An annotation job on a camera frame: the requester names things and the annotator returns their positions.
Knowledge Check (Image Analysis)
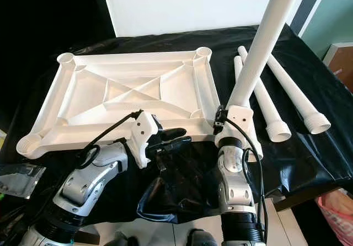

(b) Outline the white plastic table top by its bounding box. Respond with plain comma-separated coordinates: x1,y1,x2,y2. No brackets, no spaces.
15,46,240,159

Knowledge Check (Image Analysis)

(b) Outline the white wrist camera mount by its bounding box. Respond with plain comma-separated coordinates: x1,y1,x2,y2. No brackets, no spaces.
128,110,161,168
221,105,254,145

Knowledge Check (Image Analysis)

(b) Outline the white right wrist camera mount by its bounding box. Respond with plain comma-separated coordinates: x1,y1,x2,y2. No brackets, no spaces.
221,105,254,145

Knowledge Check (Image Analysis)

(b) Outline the pink shopping bag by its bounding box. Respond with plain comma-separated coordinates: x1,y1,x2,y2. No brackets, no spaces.
314,194,353,246

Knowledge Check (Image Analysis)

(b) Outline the black door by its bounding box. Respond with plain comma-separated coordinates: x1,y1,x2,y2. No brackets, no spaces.
0,0,116,51

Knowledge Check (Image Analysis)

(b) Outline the clear plastic hardware bag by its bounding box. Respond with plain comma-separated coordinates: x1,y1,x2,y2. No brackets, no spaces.
0,163,46,198

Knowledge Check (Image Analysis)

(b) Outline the black plastic table cover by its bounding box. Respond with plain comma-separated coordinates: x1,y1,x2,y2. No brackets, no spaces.
0,23,353,246

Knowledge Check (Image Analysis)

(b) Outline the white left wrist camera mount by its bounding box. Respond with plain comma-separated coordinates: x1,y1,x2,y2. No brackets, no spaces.
128,110,161,168

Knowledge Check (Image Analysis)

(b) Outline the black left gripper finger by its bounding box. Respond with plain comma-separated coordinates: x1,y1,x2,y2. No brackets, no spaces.
157,127,188,140
157,136,193,156

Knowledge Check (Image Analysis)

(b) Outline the dark wooden table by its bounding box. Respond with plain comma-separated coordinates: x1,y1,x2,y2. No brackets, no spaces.
275,192,319,212

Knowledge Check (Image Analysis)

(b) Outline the grey right robot foot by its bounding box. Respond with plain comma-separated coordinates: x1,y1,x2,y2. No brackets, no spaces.
185,228,221,246

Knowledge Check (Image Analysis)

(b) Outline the white plastic table leg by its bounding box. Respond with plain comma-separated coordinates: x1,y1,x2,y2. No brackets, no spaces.
233,55,264,163
237,45,292,143
268,56,331,135
226,0,304,110

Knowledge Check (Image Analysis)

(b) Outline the brown wooden cabinet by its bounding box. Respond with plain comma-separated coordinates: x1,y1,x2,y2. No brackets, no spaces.
323,42,353,89

